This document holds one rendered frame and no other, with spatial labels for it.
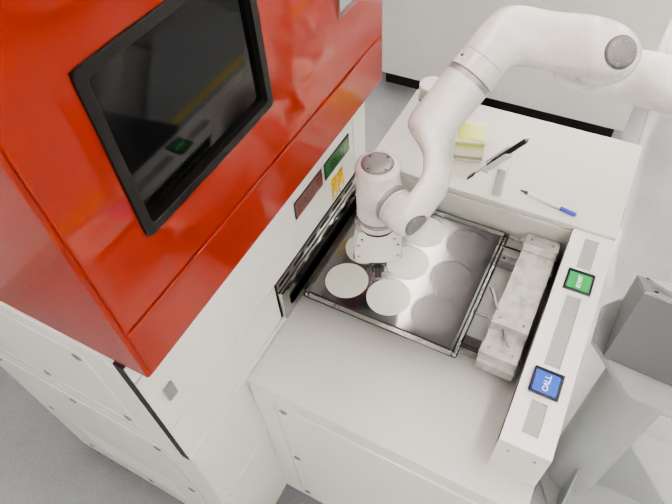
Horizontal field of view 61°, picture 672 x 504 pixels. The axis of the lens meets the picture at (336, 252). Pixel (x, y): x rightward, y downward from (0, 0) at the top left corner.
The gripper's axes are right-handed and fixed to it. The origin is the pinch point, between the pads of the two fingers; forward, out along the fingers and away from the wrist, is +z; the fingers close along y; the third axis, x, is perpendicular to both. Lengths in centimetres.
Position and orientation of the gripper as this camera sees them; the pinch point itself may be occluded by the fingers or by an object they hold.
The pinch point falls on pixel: (377, 267)
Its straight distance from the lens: 129.3
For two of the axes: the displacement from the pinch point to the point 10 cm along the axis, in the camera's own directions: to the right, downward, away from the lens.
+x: 0.1, -7.8, 6.3
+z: 0.6, 6.3, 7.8
